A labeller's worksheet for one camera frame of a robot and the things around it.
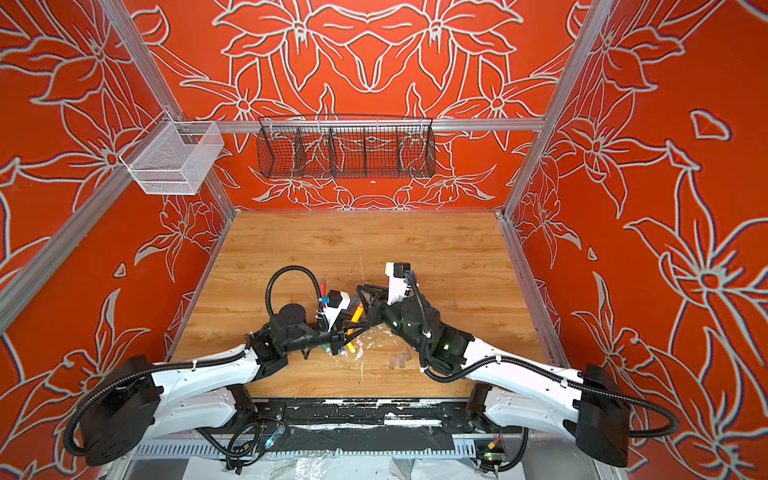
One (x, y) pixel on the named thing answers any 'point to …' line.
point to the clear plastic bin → (171, 157)
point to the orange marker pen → (357, 314)
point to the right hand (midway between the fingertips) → (353, 289)
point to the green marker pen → (326, 347)
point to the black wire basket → (344, 145)
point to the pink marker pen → (323, 286)
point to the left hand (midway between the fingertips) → (367, 323)
